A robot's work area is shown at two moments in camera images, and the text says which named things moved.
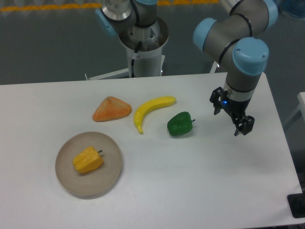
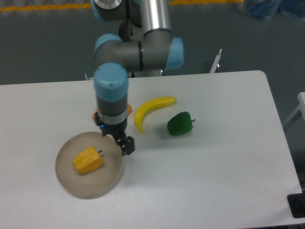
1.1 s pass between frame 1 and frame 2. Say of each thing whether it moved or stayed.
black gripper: moved
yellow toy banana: stayed
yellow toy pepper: stayed
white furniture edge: stayed
